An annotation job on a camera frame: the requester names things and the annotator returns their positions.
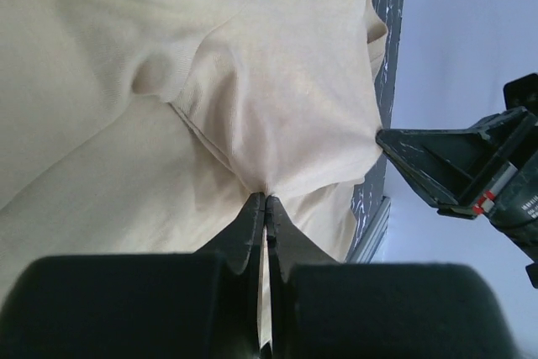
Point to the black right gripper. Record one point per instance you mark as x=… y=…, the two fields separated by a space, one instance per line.
x=490 y=165

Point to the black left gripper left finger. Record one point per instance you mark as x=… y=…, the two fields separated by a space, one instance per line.
x=235 y=328

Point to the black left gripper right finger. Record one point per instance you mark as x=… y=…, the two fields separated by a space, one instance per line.
x=288 y=247

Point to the beige t-shirt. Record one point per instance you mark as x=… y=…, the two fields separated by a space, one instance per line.
x=144 y=125

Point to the aluminium rail frame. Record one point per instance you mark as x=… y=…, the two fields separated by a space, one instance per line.
x=367 y=243

